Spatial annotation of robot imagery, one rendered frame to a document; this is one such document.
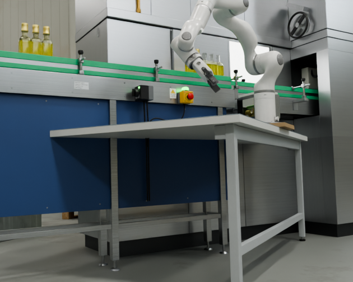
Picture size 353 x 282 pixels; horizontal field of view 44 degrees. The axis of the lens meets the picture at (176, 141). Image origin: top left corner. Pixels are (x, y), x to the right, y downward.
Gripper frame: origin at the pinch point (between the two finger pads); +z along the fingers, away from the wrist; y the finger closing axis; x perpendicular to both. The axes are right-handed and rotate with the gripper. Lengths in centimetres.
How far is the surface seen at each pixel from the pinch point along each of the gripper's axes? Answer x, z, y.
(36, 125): 81, -43, 0
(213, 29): -40, -71, 94
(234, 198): 26, 48, -10
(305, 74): -87, -18, 158
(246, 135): 3.5, 26.9, 3.2
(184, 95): 11, -25, 45
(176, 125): 26.5, 8.0, -13.3
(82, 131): 64, -24, 0
